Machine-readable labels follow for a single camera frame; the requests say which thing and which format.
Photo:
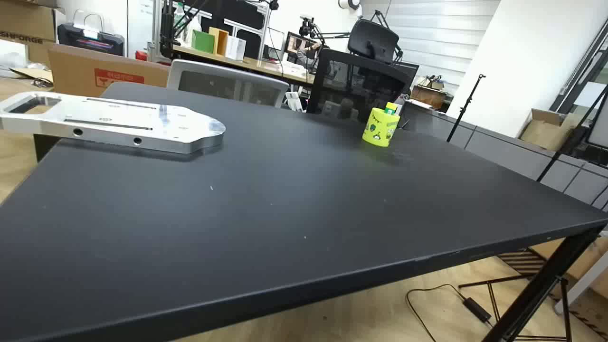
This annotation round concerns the open cardboard box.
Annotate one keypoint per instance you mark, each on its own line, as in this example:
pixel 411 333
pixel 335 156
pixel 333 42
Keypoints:
pixel 544 129

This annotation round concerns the black table leg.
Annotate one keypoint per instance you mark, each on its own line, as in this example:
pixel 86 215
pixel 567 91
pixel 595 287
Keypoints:
pixel 538 285

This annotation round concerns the silver metal mounting plate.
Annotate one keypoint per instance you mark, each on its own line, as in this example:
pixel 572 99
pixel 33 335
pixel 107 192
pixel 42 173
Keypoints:
pixel 126 120

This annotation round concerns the green glue stick yellow cap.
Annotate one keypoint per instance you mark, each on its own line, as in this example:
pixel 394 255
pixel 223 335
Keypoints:
pixel 392 107

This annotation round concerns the orange open box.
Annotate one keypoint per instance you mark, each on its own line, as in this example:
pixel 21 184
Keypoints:
pixel 219 40

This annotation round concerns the plain cardboard box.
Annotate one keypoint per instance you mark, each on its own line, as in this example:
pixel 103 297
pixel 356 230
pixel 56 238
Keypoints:
pixel 25 19

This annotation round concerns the grey low cabinet row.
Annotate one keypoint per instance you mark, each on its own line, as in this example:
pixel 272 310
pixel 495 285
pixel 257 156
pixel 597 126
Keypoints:
pixel 506 152

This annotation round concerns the brown box with plant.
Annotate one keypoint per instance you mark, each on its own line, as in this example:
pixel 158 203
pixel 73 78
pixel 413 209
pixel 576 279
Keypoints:
pixel 432 93

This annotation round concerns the thin black stand pole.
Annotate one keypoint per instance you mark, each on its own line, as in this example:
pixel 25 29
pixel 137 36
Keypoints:
pixel 466 107

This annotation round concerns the wooden workbench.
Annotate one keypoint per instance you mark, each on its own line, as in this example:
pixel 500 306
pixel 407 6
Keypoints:
pixel 253 63

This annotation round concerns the yellow-green face mug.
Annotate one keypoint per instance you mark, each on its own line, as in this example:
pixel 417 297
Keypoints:
pixel 379 129

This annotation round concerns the green box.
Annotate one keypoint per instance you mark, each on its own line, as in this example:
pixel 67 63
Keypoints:
pixel 202 40

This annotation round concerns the grey mesh office chair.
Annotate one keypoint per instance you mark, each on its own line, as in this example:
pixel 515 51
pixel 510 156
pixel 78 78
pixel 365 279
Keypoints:
pixel 221 80

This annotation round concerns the black mesh office chair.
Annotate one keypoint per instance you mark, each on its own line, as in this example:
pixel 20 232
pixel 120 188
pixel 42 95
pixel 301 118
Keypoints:
pixel 354 78

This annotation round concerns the white box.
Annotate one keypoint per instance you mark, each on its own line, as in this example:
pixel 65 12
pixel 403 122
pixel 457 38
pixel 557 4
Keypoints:
pixel 236 48

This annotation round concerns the black tripod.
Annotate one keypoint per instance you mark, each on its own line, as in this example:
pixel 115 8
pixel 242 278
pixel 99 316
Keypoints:
pixel 572 129

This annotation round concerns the cardboard box red label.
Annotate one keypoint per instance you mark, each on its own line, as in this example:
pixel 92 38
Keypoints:
pixel 77 69

